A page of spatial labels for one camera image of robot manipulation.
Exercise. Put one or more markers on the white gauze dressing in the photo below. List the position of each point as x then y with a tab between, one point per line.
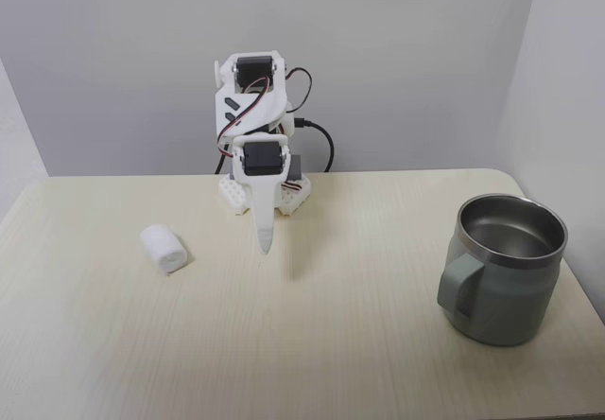
163	248

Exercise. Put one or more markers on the grey steel mug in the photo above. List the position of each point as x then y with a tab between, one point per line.
496	306

